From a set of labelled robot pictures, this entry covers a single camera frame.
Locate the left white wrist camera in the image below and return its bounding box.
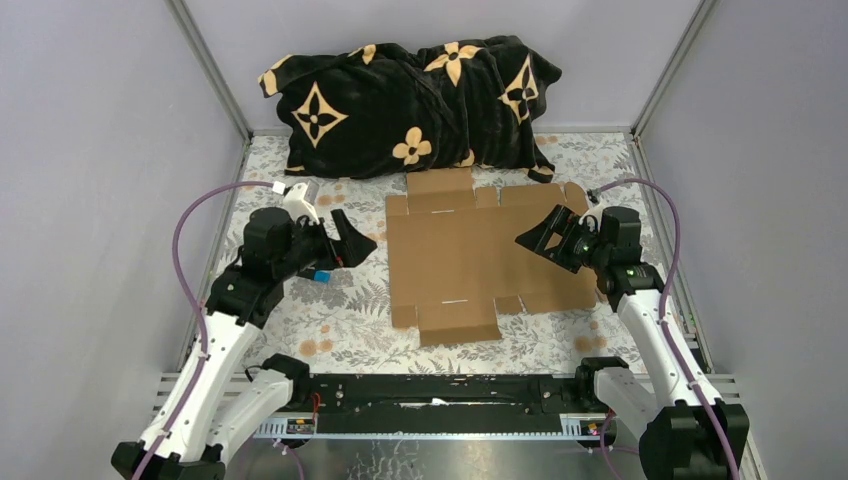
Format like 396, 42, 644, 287
283, 181, 319, 224

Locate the aluminium frame rail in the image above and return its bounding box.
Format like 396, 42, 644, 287
153, 370, 747, 442

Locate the black blue marker pen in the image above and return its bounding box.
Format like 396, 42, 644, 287
297, 268, 331, 284

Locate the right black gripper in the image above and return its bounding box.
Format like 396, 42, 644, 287
515, 205, 610, 275

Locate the brown cardboard box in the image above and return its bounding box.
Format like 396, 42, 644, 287
386, 168, 597, 346

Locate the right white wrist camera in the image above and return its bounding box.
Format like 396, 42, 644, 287
579, 202, 606, 232

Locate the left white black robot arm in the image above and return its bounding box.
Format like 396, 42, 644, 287
111, 207, 377, 479

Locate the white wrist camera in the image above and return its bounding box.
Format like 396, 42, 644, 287
283, 181, 319, 224
579, 202, 606, 232

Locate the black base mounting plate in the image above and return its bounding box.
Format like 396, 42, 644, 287
248, 372, 641, 435

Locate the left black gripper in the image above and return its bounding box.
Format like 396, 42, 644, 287
276, 209, 378, 281

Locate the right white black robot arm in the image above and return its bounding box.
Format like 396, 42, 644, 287
516, 205, 750, 479

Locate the black blanket with tan flowers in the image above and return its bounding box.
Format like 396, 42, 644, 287
257, 36, 562, 183

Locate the floral patterned table mat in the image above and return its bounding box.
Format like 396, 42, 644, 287
215, 132, 665, 374

